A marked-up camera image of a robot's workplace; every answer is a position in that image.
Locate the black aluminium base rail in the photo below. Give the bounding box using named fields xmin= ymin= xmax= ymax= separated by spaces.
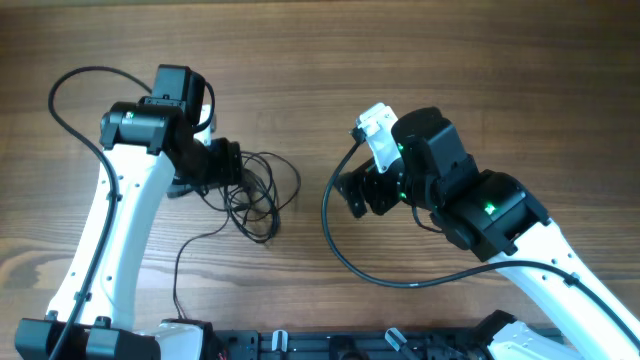
xmin=202 ymin=328 xmax=492 ymax=360

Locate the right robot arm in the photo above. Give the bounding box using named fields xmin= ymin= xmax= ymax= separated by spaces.
xmin=327 ymin=103 xmax=639 ymax=359

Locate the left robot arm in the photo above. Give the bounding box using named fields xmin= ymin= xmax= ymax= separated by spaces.
xmin=15 ymin=65 xmax=242 ymax=359

